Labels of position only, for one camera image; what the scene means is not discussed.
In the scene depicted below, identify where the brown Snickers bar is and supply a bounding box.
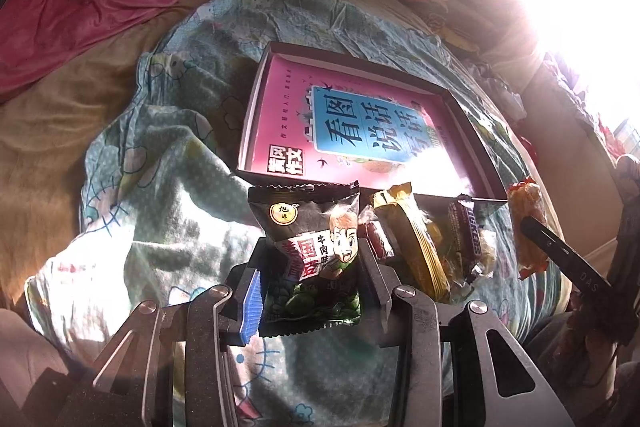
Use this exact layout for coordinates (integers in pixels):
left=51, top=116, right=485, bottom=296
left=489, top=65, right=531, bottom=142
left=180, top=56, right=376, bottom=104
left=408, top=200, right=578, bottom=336
left=446, top=196, right=497, bottom=285

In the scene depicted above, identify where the pink cardboard box tray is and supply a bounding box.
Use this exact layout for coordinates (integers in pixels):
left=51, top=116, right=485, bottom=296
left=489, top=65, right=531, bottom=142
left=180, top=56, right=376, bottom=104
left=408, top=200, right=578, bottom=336
left=238, top=42, right=506, bottom=199

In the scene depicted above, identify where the orange cracker packet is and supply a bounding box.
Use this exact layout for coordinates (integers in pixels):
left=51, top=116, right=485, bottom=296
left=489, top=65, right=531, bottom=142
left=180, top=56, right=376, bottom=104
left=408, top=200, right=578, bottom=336
left=506, top=176, right=549, bottom=281

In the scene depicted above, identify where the yellow wafer bar wrapper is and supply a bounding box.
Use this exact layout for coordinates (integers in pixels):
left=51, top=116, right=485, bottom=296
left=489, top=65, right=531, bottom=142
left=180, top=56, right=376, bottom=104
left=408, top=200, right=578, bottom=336
left=372, top=182, right=450, bottom=303

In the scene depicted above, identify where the teal cartoon print blanket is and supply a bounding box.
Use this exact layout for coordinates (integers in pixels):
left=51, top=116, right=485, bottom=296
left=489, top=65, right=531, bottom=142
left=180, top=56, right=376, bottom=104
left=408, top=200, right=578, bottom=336
left=25, top=0, right=568, bottom=426

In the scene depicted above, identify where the green peas snack packet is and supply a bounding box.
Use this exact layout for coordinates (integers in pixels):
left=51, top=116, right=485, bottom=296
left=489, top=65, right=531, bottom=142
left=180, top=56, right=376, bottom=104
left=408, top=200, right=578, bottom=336
left=247, top=182, right=361, bottom=337

